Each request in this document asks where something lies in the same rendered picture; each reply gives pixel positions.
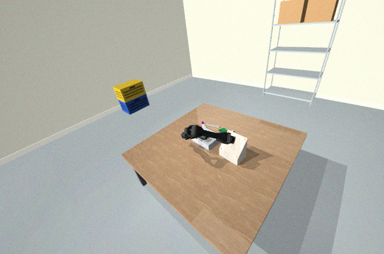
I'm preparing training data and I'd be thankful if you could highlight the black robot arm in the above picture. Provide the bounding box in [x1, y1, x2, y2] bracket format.
[181, 125, 236, 144]

